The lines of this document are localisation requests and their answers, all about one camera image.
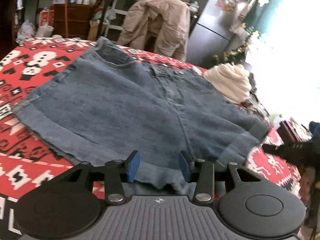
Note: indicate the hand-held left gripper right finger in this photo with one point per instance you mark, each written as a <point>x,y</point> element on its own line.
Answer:
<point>183,167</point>

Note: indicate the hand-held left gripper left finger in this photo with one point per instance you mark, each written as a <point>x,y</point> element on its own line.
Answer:
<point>132,167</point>

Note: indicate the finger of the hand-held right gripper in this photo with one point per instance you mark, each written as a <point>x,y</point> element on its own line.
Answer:
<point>282,151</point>

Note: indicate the blue denim shorts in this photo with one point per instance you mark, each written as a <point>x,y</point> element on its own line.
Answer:
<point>125,100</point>

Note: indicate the dark wooden cabinet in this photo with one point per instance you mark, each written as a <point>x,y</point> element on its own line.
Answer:
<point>287,130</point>

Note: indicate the dark blue garment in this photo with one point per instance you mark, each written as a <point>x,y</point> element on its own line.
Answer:
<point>315,127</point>

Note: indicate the grey striped garment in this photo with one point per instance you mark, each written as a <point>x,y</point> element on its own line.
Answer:
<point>257,107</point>

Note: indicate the white fleece garment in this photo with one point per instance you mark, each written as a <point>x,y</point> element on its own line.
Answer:
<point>230,82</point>

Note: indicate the small Christmas tree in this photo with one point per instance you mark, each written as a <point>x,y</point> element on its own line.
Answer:
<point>232,53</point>

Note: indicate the silver refrigerator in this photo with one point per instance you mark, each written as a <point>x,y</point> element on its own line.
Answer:
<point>210,37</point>

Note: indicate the yellow paper bag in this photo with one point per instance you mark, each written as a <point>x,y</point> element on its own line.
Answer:
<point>95,33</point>

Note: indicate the red patterned blanket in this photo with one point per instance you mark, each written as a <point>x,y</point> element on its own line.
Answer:
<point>32,67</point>

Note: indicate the white framed cabinet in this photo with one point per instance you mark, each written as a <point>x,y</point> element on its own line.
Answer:
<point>117,12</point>

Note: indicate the beige padded jacket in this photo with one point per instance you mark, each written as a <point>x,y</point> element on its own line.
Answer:
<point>162,12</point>

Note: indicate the brown wooden dresser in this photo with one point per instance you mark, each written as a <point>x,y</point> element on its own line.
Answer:
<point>75,20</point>

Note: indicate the black desk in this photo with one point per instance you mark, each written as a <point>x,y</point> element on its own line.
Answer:
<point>107,10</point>

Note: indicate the plain white plastic bag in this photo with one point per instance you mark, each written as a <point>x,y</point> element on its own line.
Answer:
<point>45,32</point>

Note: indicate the red broom stick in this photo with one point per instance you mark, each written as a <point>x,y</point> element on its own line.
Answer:
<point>66,12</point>

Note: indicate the red carton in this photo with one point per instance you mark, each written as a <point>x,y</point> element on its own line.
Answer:
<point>47,17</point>

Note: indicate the printed white plastic bag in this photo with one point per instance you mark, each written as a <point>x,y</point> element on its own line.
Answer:
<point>25,31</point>

